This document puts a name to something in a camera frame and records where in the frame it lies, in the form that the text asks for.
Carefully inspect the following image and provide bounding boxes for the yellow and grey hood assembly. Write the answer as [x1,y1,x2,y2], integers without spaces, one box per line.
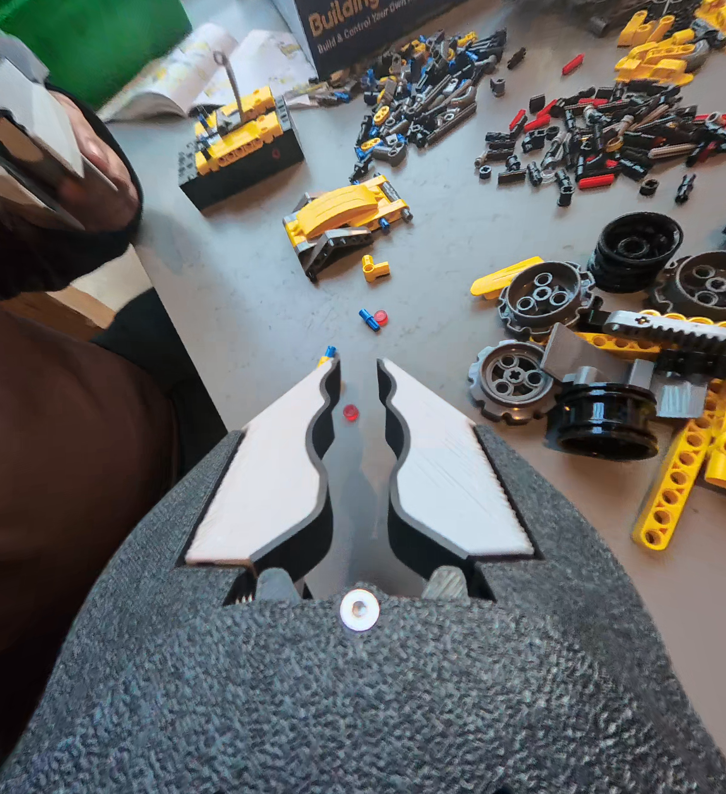
[282,175,415,283]

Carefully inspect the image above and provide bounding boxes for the instruction booklet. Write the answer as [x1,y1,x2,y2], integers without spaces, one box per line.
[99,24,320,122]

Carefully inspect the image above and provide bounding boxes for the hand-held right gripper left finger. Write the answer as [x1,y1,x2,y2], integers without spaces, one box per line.
[184,358,343,584]

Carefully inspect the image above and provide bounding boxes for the pile of blue black pieces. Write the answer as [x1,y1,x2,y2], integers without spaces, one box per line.
[304,28,528,184]

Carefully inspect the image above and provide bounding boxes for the pile of black red pins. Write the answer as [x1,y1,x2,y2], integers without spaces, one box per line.
[474,55,726,208]

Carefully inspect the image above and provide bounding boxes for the green object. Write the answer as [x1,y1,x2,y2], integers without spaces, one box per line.
[0,0,193,109]

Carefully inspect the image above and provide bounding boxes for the yellow vehicle chassis assembly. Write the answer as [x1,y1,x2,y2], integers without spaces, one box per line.
[539,307,726,553]

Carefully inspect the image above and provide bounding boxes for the grey desk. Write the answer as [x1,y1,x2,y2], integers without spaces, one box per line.
[107,0,726,794]

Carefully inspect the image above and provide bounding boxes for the person's black trouser legs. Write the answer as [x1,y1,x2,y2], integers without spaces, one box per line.
[93,288,227,472]

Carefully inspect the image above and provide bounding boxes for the black box with yellow beams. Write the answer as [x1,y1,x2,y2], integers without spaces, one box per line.
[178,51,306,212]

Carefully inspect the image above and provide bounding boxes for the pile of yellow connectors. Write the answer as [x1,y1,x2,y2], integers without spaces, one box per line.
[614,0,726,88]

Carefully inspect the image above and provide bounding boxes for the yellow curved panel piece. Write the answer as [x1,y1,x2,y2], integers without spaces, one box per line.
[470,256,546,299]

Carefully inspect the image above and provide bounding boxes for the person's brown shirt torso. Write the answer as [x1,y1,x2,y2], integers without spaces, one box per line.
[0,285,180,745]

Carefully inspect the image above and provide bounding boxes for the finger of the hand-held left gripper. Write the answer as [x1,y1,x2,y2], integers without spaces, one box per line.
[0,61,86,182]
[0,118,86,232]

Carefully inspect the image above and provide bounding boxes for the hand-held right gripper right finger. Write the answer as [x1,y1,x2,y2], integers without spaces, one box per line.
[376,359,535,584]

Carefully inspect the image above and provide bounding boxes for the cluster of grey sprocket wheels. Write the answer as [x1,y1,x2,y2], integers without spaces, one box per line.
[467,201,726,428]

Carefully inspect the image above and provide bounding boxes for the dark kit box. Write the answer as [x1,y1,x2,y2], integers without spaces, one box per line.
[273,0,469,78]

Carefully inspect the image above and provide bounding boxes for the black wheel rim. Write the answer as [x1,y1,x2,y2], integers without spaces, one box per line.
[588,211,684,294]

